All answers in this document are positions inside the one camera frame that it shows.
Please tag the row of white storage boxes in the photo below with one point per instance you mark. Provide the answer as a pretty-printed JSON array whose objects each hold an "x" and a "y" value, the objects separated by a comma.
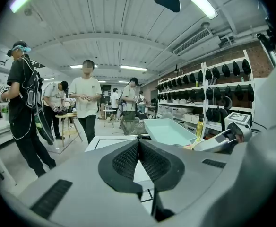
[{"x": 187, "y": 117}]

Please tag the black mesh basket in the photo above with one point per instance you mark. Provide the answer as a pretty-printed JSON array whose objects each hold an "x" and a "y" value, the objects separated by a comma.
[{"x": 133, "y": 126}]

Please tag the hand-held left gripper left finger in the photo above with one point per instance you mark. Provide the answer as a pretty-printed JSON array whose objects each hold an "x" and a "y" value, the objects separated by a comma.
[{"x": 122, "y": 162}]

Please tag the round white side table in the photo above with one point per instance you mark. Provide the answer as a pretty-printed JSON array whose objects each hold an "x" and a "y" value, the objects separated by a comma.
[{"x": 109, "y": 110}]

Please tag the white ceiling pipes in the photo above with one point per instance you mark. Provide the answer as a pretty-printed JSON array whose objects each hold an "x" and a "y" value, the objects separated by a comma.
[{"x": 249, "y": 32}]

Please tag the white shelf rack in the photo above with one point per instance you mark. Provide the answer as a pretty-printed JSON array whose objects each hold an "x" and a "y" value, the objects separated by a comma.
[
  {"x": 240, "y": 108},
  {"x": 180, "y": 105}
]

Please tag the small green plant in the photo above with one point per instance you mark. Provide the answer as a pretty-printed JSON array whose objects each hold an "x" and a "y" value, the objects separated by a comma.
[{"x": 4, "y": 111}]

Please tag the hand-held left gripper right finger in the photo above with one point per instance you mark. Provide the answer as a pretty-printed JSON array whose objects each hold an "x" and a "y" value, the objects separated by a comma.
[{"x": 159, "y": 164}]

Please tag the white shelf of black devices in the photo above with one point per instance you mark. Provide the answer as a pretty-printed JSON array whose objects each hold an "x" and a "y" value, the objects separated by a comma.
[{"x": 238, "y": 92}]

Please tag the pale green tray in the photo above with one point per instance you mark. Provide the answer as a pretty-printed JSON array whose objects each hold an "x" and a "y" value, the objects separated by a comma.
[{"x": 168, "y": 131}]

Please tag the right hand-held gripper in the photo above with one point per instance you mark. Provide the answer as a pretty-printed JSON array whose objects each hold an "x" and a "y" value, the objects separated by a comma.
[{"x": 237, "y": 119}]

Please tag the round wooden side table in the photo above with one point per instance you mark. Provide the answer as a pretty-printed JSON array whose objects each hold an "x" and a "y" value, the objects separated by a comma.
[{"x": 67, "y": 115}]

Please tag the white ceiling air vent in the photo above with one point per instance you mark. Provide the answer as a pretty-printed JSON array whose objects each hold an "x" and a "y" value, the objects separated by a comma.
[{"x": 192, "y": 41}]

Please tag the yellow printed packet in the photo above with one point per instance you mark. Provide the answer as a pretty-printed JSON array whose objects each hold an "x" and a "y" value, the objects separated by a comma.
[{"x": 192, "y": 145}]

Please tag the black white-trimmed backpack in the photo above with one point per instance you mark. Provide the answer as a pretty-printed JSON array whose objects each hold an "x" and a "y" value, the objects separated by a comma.
[{"x": 31, "y": 98}]

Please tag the yellow oil bottle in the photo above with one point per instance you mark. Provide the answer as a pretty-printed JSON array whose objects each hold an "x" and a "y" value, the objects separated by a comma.
[{"x": 200, "y": 128}]

